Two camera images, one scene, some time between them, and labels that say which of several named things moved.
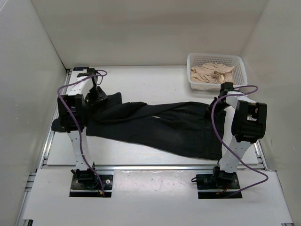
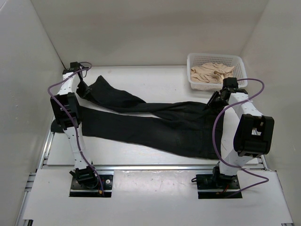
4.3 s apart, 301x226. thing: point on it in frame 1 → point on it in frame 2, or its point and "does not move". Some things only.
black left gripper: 101,97 → 86,93
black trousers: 196,129 does not move
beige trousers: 213,73 does not move
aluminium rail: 156,167 does not move
